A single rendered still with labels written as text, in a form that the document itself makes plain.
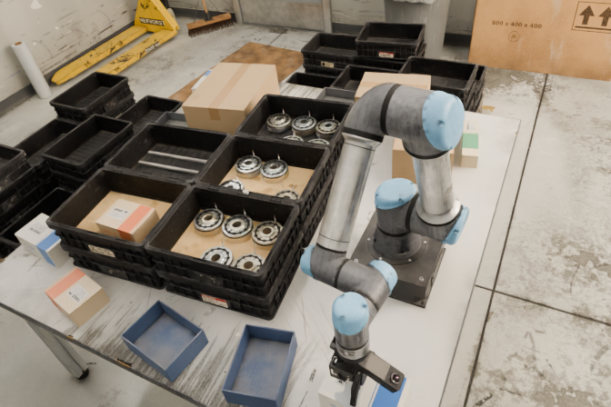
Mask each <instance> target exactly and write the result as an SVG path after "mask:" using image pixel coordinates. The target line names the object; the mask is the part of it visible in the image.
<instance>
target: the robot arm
mask: <svg viewBox="0 0 611 407"><path fill-rule="evenodd" d="M464 121H465V110H464V107H463V104H462V102H461V100H460V99H459V98H458V97H457V96H455V95H452V94H447V93H445V92H443V91H433V90H427V89H423V88H418V87H413V86H409V85H404V84H397V83H383V84H379V85H376V86H374V87H372V88H371V89H369V90H368V91H367V92H365V93H364V94H363V95H362V96H361V97H360V98H359V99H358V100H357V101H356V103H355V104H354V106H353V107H352V108H351V110H350V112H349V114H348V116H347V118H346V120H345V124H344V127H343V131H342V135H343V136H344V138H345V140H344V144H343V147H342V151H341V154H340V157H339V161H338V165H337V168H336V174H335V177H334V181H333V184H332V187H331V191H330V194H329V197H328V201H327V205H326V210H325V214H324V217H323V221H322V224H321V227H320V231H319V235H318V237H317V241H316V244H311V245H309V246H308V247H306V249H305V250H304V254H303V255H302V257H301V260H300V268H301V270H302V272H303V273H305V274H307V275H309V276H310V277H312V278H313V279H315V280H316V281H319V282H322V283H325V284H327V285H329V286H331V287H334V288H336V289H337V290H339V291H341V292H343V294H341V295H339V296H338V297H336V299H335V300H334V302H333V306H332V323H333V325H334V331H335V336H334V339H333V341H332V342H331V343H330V345H329V346H330V349H332V350H334V351H335V352H334V354H333V356H332V359H331V361H330V363H329V365H328V366H329V371H330V376H332V377H334V378H337V379H338V380H340V381H343V382H346V380H348V381H350V382H352V383H353V384H351V383H348V384H346V386H345V389H344V390H343V391H342V392H335V395H334V396H335V399H336V400H337V401H338V402H340V403H341V404H342V405H344V406H345V407H358V405H359V399H360V395H361V391H362V390H361V389H360V387H361V386H363V385H364V383H365V381H366V377H367V376H368V377H370V378H371V379H373V380H374V381H375V382H377V383H379V384H380V385H382V386H383V387H385V388H386V389H387V390H389V391H390V392H398V391H400V389H401V386H402V383H403V381H404V379H405V375H404V374H403V373H402V372H400V371H399V370H397V368H395V367H394V366H392V365H391V364H389V363H388V362H386V361H385V360H383V359H382V358H380V357H379V356H377V355H376V353H375V352H373V351H370V350H369V348H370V337H369V326H370V324H371V322H372V321H373V320H374V319H375V317H376V315H377V313H378V312H379V310H380V309H381V307H382V305H383V304H384V302H385V301H386V299H387V297H388V296H389V295H390V294H391V292H392V290H393V288H394V286H395V285H396V282H397V275H396V271H395V270H394V269H393V267H392V266H391V265H389V264H388V263H386V262H384V261H381V260H378V261H377V260H374V261H372V262H371V263H369V264H368V265H367V266H365V265H362V264H361V263H357V262H355V261H352V260H350V259H348V258H346V252H347V248H348V245H349V242H350V238H351V235H352V232H353V229H354V225H355V222H356V217H357V213H358V210H359V206H360V204H361V200H362V197H363V193H364V190H365V187H366V181H367V178H368V175H369V172H370V168H371V165H372V162H373V159H374V155H375V152H376V148H377V147H378V146H379V145H381V144H382V143H383V140H384V137H385V135H388V136H392V137H395V138H398V139H401V140H402V143H403V146H404V149H405V151H406V152H407V153H408V154H409V155H410V156H412V159H413V164H414V169H415V174H416V183H417V188H418V191H416V188H415V186H414V185H413V183H412V182H411V181H409V180H407V179H404V178H394V179H391V180H388V181H385V182H383V183H381V184H380V185H379V186H378V187H377V189H376V192H375V206H376V228H375V230H374V232H373V246H374V248H375V250H376V251H377V252H378V253H379V254H380V255H382V256H384V257H385V258H388V259H393V260H401V259H405V258H408V257H410V256H412V255H414V254H415V253H416V252H417V251H418V250H419V248H420V246H421V235H423V236H425V237H428V238H431V239H434V240H436V241H439V242H440V243H446V244H449V245H453V244H455V243H456V242H457V241H458V239H459V237H460V235H461V233H462V231H463V229H464V227H465V224H466V220H467V217H468V215H469V208H468V207H466V206H464V205H463V204H462V205H461V204H460V202H459V199H458V197H457V195H456V194H455V193H454V192H453V184H452V174H451V164H450V154H449V151H450V150H452V149H454V148H455V147H456V146H457V144H458V142H459V140H460V138H461V135H462V133H463V129H464V125H463V123H464ZM373 140H374V141H373ZM333 359H334V360H333ZM331 369H332V370H333V373H332V371H331ZM334 373H335V374H334ZM336 374H337V375H336Z"/></svg>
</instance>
